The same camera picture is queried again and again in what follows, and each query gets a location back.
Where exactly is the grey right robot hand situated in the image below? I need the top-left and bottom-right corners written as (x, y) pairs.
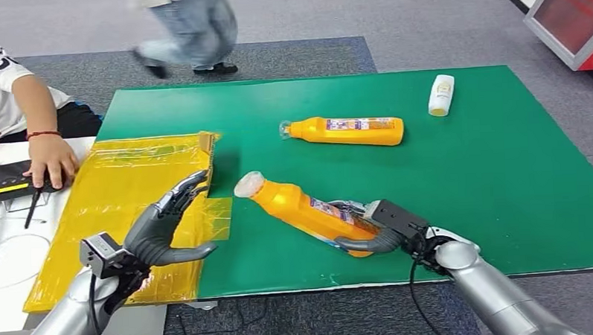
top-left (327, 197), bottom-right (408, 258)

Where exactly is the orange detergent bottle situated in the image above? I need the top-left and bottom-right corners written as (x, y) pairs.
top-left (278, 113), bottom-right (406, 151)
top-left (233, 166), bottom-right (382, 264)

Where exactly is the green table mat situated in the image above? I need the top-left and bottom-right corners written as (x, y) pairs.
top-left (92, 62), bottom-right (593, 303)

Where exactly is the thin white cable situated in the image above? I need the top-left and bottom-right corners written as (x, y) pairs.
top-left (0, 233), bottom-right (53, 291)

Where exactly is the white table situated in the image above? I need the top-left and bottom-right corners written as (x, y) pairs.
top-left (0, 133), bottom-right (169, 335)

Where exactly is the black floor cable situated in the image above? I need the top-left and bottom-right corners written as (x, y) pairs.
top-left (175, 299), bottom-right (249, 335)

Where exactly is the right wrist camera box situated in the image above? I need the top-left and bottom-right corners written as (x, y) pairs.
top-left (364, 197), bottom-right (431, 241)

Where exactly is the red and white cabinet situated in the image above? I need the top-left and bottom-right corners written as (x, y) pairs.
top-left (522, 0), bottom-right (593, 74)

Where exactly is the red bracelet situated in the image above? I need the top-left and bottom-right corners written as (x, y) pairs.
top-left (25, 130), bottom-right (63, 142)

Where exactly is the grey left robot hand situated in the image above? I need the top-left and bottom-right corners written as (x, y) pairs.
top-left (121, 169), bottom-right (219, 269)

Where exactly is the black router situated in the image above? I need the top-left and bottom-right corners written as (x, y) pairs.
top-left (0, 159), bottom-right (65, 231)

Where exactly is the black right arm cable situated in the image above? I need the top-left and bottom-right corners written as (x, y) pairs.
top-left (406, 240), bottom-right (449, 335)

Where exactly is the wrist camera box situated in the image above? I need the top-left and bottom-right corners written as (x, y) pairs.
top-left (78, 231), bottom-right (129, 280)
top-left (364, 197), bottom-right (431, 241)

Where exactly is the yellow taped cardboard box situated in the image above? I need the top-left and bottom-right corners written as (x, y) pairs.
top-left (16, 130), bottom-right (237, 314)

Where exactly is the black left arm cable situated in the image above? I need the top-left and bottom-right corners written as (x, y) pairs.
top-left (86, 272), bottom-right (106, 335)

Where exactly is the person's left hand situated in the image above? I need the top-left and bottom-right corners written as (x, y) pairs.
top-left (22, 135), bottom-right (81, 192)

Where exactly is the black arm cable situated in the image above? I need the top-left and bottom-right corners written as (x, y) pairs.
top-left (86, 272), bottom-right (106, 335)
top-left (406, 240), bottom-right (449, 335)

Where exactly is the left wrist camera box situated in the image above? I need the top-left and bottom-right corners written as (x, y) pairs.
top-left (78, 231), bottom-right (129, 280)

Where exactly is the small white bottle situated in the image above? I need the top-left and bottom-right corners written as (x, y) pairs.
top-left (426, 73), bottom-right (457, 118)

